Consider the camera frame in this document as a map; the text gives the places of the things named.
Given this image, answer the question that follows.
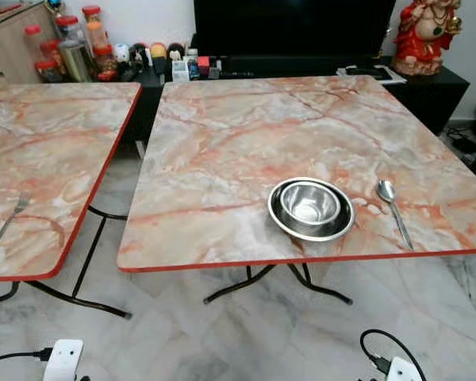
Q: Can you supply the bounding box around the steel fork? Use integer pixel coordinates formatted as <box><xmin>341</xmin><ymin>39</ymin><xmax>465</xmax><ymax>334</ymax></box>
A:
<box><xmin>0</xmin><ymin>194</ymin><xmax>31</xmax><ymax>257</ymax></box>

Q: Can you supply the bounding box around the white paper sheet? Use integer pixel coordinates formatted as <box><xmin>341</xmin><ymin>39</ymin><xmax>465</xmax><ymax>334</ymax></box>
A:
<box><xmin>337</xmin><ymin>65</ymin><xmax>407</xmax><ymax>86</ymax></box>

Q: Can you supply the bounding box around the steel spoon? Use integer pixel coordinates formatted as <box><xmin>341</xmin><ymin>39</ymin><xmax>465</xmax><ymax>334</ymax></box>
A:
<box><xmin>376</xmin><ymin>180</ymin><xmax>415</xmax><ymax>252</ymax></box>

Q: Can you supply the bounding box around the marble print folding table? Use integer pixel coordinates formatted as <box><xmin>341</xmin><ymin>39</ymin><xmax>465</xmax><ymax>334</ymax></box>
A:
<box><xmin>117</xmin><ymin>75</ymin><xmax>476</xmax><ymax>306</ymax></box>
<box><xmin>0</xmin><ymin>82</ymin><xmax>142</xmax><ymax>319</ymax></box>

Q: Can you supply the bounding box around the steel bowl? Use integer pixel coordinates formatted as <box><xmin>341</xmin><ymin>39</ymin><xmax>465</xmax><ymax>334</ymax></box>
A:
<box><xmin>279</xmin><ymin>181</ymin><xmax>342</xmax><ymax>227</ymax></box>

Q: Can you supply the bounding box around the small red lid jar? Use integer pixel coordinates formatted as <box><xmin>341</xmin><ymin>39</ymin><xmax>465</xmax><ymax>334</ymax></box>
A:
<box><xmin>35</xmin><ymin>60</ymin><xmax>63</xmax><ymax>84</ymax></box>
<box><xmin>93</xmin><ymin>45</ymin><xmax>118</xmax><ymax>82</ymax></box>

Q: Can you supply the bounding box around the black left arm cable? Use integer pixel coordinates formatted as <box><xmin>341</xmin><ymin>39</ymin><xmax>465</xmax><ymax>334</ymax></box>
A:
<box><xmin>0</xmin><ymin>347</ymin><xmax>54</xmax><ymax>367</ymax></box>

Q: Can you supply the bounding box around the white figurine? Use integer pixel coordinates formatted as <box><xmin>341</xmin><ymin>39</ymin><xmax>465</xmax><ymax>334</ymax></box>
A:
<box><xmin>113</xmin><ymin>44</ymin><xmax>131</xmax><ymax>65</ymax></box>

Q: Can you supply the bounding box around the light wooden cabinet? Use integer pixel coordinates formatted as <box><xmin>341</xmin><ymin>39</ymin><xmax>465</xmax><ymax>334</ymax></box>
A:
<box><xmin>0</xmin><ymin>2</ymin><xmax>61</xmax><ymax>85</ymax></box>

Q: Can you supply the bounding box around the red and gold statue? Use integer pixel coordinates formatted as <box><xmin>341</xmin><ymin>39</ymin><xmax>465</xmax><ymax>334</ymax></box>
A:
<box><xmin>391</xmin><ymin>0</ymin><xmax>463</xmax><ymax>78</ymax></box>

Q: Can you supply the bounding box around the large red lid jar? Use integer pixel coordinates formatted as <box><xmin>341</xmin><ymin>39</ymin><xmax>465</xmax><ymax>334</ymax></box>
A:
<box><xmin>56</xmin><ymin>16</ymin><xmax>93</xmax><ymax>83</ymax></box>

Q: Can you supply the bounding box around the steel plate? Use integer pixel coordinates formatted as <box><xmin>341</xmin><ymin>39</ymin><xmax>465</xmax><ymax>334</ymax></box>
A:
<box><xmin>267</xmin><ymin>177</ymin><xmax>356</xmax><ymax>242</ymax></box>

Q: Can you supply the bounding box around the red lid plastic jar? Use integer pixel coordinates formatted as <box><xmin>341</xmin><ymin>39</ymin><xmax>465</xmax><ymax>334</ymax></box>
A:
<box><xmin>82</xmin><ymin>6</ymin><xmax>110</xmax><ymax>53</ymax></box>
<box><xmin>24</xmin><ymin>24</ymin><xmax>48</xmax><ymax>65</ymax></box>

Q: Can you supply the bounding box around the black figurine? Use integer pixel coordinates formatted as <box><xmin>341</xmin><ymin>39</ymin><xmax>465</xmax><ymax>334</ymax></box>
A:
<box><xmin>168</xmin><ymin>42</ymin><xmax>186</xmax><ymax>65</ymax></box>
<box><xmin>130</xmin><ymin>44</ymin><xmax>149</xmax><ymax>79</ymax></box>

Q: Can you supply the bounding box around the black television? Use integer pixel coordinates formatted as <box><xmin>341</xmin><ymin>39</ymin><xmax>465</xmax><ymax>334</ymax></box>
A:
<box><xmin>193</xmin><ymin>0</ymin><xmax>397</xmax><ymax>59</ymax></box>

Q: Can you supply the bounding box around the yellow head figurine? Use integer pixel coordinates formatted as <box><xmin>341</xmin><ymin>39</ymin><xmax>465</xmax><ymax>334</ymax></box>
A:
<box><xmin>150</xmin><ymin>42</ymin><xmax>168</xmax><ymax>77</ymax></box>

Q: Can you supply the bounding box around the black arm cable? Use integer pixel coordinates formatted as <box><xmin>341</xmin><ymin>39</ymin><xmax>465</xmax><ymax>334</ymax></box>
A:
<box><xmin>359</xmin><ymin>329</ymin><xmax>428</xmax><ymax>381</ymax></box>
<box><xmin>0</xmin><ymin>347</ymin><xmax>54</xmax><ymax>367</ymax></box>

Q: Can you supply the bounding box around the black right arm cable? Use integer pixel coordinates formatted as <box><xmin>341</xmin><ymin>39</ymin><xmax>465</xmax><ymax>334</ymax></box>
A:
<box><xmin>359</xmin><ymin>329</ymin><xmax>428</xmax><ymax>381</ymax></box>

